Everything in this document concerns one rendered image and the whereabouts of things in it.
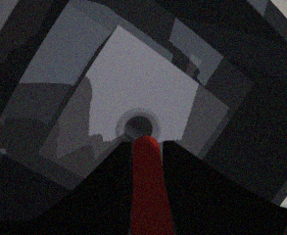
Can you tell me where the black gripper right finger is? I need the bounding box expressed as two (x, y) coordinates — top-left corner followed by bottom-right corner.
(163, 140), (287, 235)

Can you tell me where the dark red peg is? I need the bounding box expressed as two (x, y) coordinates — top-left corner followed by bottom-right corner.
(131, 136), (174, 235)

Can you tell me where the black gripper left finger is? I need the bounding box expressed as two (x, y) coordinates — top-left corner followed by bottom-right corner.
(0, 141), (132, 235)

